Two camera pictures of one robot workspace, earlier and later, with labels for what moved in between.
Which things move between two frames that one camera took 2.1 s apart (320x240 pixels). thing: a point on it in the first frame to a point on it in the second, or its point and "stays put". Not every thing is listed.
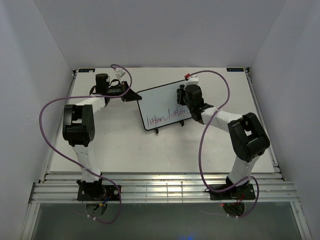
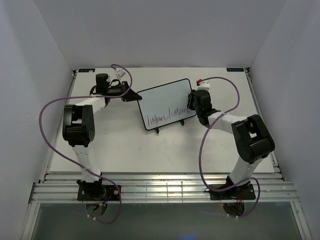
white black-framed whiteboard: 159,106 stays put
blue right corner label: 235,69 stays put
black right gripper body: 182,97 to 192,102
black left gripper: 131,96 stays put
